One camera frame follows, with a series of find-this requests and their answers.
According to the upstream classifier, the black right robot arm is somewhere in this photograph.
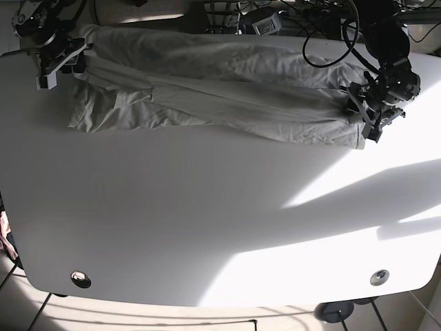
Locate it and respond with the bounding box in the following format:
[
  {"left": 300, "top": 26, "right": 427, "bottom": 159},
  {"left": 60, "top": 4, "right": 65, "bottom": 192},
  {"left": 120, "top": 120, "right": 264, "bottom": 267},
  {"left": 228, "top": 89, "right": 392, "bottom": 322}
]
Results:
[{"left": 12, "top": 1, "right": 88, "bottom": 78}]

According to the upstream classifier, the black looping arm cable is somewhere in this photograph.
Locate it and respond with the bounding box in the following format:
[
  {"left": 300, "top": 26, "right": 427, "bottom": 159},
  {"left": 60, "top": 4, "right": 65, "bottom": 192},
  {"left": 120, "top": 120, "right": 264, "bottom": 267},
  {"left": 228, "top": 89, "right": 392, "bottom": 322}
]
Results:
[{"left": 302, "top": 0, "right": 361, "bottom": 68}]

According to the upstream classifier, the table grommet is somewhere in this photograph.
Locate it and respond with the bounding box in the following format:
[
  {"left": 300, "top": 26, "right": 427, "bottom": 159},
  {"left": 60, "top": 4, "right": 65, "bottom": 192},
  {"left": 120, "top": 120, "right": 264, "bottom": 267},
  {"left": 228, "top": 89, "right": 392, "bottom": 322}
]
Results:
[
  {"left": 70, "top": 270, "right": 92, "bottom": 289},
  {"left": 370, "top": 270, "right": 390, "bottom": 286}
]

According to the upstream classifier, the round black stand base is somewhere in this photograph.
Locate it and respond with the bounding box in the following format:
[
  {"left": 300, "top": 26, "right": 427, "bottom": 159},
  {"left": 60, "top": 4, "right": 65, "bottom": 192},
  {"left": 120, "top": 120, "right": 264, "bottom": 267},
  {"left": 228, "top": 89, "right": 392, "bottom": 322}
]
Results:
[{"left": 314, "top": 301, "right": 354, "bottom": 323}]

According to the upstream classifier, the right table grommet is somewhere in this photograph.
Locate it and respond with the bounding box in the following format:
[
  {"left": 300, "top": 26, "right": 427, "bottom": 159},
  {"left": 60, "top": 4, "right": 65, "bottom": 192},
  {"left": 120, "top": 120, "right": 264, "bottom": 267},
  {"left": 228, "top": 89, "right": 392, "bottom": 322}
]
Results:
[{"left": 370, "top": 270, "right": 390, "bottom": 286}]

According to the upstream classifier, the white T-shirt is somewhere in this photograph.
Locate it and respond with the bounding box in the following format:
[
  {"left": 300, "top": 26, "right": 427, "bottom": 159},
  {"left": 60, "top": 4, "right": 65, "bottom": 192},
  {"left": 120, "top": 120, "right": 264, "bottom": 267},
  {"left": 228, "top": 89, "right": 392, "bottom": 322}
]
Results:
[{"left": 69, "top": 26, "right": 365, "bottom": 150}]

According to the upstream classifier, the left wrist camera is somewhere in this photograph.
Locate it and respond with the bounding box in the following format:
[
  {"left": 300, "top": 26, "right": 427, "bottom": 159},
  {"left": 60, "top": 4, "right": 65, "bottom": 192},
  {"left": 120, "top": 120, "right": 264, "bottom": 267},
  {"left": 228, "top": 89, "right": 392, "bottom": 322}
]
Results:
[{"left": 362, "top": 124, "right": 382, "bottom": 143}]

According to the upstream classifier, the left table grommet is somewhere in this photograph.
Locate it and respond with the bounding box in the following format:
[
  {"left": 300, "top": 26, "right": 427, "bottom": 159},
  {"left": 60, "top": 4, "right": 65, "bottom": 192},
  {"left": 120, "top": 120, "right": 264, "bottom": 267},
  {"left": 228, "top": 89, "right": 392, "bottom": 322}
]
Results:
[{"left": 70, "top": 270, "right": 92, "bottom": 289}]

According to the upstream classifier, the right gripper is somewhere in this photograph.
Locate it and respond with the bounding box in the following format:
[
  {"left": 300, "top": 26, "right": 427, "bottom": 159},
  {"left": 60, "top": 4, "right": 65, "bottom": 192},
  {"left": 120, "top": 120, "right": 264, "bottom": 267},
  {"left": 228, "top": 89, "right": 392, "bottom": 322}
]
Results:
[{"left": 29, "top": 34, "right": 92, "bottom": 77}]

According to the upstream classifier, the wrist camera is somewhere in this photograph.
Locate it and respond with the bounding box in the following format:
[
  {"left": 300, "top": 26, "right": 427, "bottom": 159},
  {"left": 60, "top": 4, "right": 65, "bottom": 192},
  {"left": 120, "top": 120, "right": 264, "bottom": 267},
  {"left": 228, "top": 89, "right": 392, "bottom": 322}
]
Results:
[
  {"left": 36, "top": 72, "right": 57, "bottom": 90},
  {"left": 362, "top": 124, "right": 382, "bottom": 143}
]

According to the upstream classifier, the grey socket box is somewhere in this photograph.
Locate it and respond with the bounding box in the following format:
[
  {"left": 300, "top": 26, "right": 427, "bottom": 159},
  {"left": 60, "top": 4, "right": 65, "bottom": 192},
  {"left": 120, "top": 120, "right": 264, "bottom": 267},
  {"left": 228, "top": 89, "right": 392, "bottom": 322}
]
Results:
[{"left": 245, "top": 7, "right": 283, "bottom": 36}]

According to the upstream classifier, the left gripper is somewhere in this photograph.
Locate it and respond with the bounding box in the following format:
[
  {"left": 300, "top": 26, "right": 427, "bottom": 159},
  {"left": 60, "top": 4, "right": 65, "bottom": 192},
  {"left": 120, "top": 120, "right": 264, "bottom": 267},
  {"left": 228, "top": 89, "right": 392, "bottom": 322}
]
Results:
[{"left": 339, "top": 81, "right": 407, "bottom": 133}]

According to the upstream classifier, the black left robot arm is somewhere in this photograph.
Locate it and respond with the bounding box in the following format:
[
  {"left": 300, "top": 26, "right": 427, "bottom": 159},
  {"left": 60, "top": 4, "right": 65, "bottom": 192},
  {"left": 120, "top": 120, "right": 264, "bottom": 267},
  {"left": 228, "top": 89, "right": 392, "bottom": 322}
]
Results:
[{"left": 340, "top": 1, "right": 420, "bottom": 142}]

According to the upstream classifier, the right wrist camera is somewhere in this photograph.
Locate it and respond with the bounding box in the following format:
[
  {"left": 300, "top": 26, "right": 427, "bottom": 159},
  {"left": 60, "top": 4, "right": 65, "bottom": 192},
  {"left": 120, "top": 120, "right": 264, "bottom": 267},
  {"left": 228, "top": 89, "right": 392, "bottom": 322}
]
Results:
[{"left": 36, "top": 72, "right": 57, "bottom": 90}]

